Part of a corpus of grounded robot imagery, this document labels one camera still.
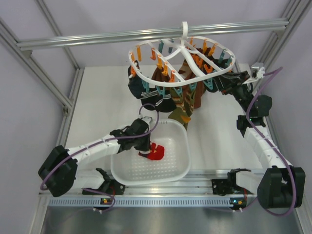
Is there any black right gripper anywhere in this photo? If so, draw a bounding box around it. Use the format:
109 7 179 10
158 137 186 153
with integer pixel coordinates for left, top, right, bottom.
211 70 254 115

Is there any red santa sock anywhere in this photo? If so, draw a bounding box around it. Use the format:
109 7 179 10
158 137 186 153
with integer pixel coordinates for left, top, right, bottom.
138 143 165 161

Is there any white round clip hanger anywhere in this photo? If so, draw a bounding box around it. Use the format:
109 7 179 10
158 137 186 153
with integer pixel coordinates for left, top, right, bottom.
128 21 236 87

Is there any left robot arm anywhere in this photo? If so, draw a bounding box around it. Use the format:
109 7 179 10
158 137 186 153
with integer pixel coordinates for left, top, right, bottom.
38 117 152 197

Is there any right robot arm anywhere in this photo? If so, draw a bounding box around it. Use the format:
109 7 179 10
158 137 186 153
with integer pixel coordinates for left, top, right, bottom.
212 71 306 211

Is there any translucent white plastic basket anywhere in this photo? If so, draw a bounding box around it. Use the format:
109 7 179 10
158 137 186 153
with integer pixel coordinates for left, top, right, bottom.
111 119 191 186

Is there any brown sock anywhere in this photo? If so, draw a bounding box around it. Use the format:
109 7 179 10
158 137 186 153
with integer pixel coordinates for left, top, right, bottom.
194 81 205 109

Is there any black white striped sock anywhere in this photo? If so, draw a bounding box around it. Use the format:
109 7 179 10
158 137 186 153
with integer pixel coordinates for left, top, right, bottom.
139 88 176 113

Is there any teal clothes peg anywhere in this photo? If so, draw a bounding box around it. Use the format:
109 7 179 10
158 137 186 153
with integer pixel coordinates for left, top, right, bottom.
156 86 166 97

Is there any olive striped sock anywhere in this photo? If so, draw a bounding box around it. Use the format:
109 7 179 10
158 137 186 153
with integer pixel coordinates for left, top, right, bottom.
169 83 196 130

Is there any navy blue sock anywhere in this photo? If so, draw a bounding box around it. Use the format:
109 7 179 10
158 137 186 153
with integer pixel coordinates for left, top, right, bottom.
128 66 147 99

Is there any orange clothes peg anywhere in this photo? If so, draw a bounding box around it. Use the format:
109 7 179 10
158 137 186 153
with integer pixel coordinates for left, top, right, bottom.
156 55 165 70

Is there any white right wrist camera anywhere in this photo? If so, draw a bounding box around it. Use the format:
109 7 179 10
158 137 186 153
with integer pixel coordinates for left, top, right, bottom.
251 62 265 80

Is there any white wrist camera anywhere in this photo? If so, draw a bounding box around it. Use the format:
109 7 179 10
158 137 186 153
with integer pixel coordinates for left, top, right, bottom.
141 117 153 129
251 62 265 80

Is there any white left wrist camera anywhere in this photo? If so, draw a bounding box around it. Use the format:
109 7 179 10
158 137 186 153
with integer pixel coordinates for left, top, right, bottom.
141 117 153 129

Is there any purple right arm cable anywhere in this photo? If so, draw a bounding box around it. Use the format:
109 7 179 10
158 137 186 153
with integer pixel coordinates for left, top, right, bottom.
246 67 298 217

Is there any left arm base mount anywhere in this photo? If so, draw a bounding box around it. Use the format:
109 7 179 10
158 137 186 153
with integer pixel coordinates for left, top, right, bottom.
82 179 125 195

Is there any aluminium top rail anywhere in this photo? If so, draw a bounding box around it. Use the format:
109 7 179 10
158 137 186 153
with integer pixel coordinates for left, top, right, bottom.
17 18 290 51

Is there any perforated cable tray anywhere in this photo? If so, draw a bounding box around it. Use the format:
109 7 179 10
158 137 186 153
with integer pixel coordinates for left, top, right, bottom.
48 196 248 208

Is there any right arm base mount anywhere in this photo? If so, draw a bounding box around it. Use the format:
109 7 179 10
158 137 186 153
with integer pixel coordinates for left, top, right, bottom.
212 168 251 196

